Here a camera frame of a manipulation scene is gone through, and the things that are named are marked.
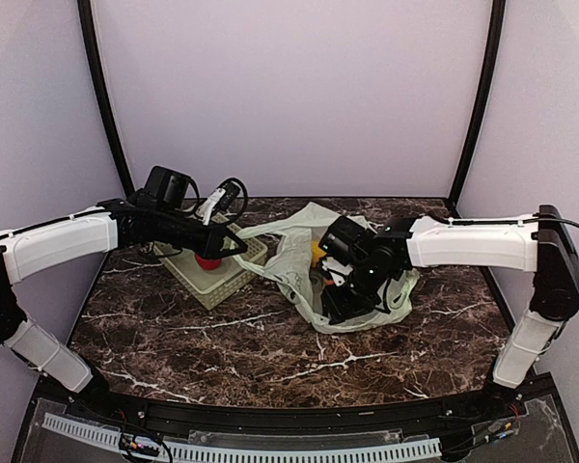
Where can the yellow toy fruit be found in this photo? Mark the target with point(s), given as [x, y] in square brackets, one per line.
[317, 254]

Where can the light green perforated basket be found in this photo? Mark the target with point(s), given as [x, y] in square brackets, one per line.
[209, 287]

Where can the white slotted cable duct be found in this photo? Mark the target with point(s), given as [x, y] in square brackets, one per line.
[207, 446]

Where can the right black frame post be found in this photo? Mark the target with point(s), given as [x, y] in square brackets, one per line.
[489, 61]

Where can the red toy apple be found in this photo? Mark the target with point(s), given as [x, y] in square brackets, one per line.
[208, 264]

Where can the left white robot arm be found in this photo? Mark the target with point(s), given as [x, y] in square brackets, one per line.
[41, 264]

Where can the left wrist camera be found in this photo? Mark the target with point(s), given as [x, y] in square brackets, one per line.
[165, 190]

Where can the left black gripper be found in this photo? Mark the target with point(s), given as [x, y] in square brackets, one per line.
[211, 247]

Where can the light green plastic bag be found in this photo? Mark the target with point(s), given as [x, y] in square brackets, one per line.
[302, 284]

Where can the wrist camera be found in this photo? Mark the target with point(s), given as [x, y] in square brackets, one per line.
[165, 190]
[345, 244]

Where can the black front table rail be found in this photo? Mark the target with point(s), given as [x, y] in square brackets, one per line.
[453, 418]

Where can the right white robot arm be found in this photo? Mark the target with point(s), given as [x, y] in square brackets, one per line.
[537, 244]

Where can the black frame post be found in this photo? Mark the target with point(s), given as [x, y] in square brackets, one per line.
[489, 61]
[104, 105]

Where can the left black frame post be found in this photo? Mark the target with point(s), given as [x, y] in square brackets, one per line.
[104, 105]

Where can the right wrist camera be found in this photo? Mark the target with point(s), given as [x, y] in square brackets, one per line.
[345, 244]

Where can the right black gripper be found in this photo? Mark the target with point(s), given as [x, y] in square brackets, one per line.
[341, 309]

